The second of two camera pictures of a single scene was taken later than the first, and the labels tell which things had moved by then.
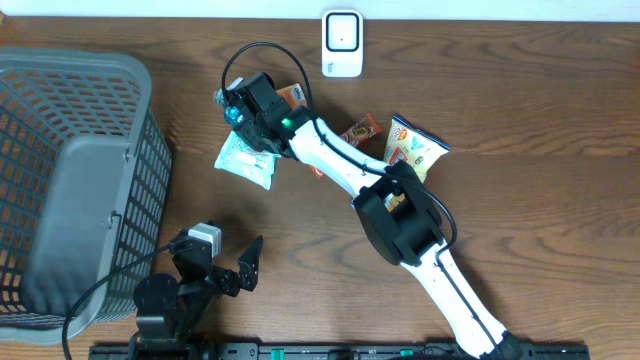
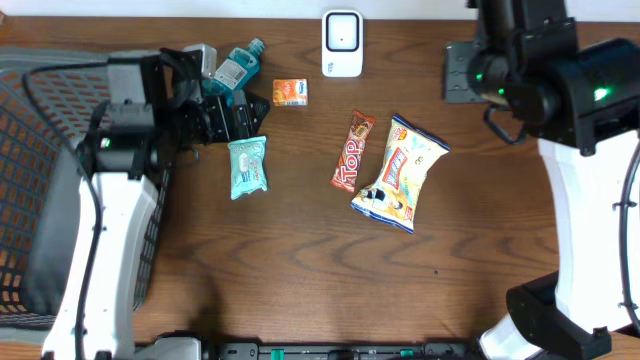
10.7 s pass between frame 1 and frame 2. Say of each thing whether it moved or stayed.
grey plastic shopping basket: stayed
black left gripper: moved
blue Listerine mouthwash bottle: moved
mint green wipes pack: moved
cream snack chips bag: stayed
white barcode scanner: stayed
